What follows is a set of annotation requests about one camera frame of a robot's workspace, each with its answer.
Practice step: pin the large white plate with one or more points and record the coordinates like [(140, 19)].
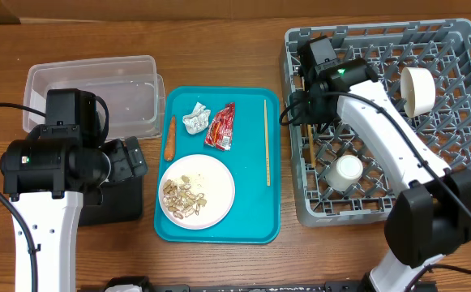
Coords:
[(209, 176)]

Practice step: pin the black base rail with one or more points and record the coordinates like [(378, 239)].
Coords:
[(328, 286)]

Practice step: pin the white bowl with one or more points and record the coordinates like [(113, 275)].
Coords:
[(417, 88)]

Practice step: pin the white cup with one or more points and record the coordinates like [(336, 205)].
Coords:
[(344, 172)]

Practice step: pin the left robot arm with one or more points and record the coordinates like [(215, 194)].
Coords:
[(64, 162)]

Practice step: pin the wooden chopstick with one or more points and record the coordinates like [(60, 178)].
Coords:
[(266, 140), (310, 138)]

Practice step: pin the teal serving tray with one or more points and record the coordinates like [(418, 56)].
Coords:
[(255, 214)]

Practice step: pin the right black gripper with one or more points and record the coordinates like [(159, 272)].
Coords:
[(299, 117)]

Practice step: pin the black rectangular tray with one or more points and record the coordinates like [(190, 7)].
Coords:
[(113, 203)]

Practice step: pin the grey dishwasher rack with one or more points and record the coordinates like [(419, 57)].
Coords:
[(443, 46)]

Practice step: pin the red snack wrapper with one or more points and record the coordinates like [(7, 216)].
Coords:
[(220, 131)]

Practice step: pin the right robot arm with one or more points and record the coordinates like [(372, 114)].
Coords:
[(431, 217)]

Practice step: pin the clear plastic storage bin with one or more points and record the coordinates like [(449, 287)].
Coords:
[(130, 87)]

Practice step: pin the orange carrot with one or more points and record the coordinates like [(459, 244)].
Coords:
[(170, 144)]

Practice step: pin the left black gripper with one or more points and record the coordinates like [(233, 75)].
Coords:
[(123, 169)]

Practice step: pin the white paper ball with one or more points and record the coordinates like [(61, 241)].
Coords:
[(197, 120)]

